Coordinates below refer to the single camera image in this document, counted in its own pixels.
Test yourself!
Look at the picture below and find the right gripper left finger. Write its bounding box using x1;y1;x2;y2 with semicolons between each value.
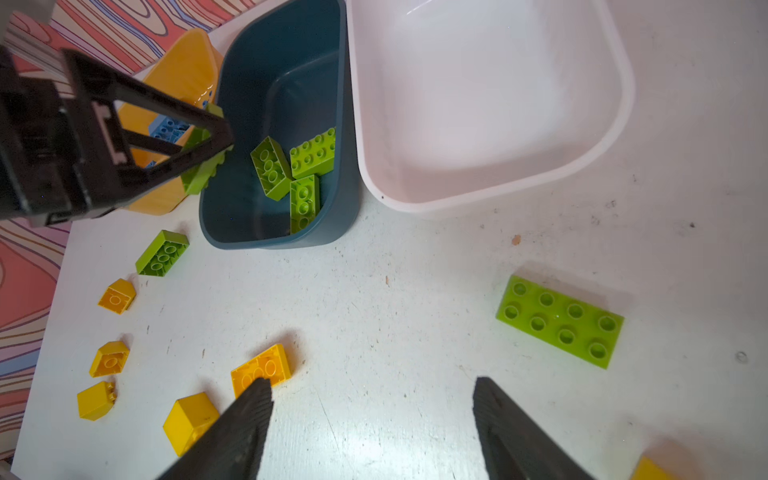
161;378;274;479

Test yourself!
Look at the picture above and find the orange yellow lego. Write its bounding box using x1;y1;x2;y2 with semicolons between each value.
231;344;292;398

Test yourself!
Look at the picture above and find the white plastic bin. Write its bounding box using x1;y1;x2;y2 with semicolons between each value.
346;1;635;216

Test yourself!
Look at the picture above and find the yellow plastic bin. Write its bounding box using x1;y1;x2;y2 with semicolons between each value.
118;29;223;216

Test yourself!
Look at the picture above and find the blue lego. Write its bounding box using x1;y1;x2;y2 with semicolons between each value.
148;115;190;143

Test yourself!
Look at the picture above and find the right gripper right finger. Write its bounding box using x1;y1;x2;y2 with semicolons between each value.
473;377;591;479

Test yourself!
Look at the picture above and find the dark teal plastic bin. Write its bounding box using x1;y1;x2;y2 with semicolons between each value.
199;1;362;250

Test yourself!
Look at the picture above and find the green lego pair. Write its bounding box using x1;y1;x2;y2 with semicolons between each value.
250;136;293;201
290;128;336;179

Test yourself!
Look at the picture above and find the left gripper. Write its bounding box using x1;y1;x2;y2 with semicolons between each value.
1;48;234;225

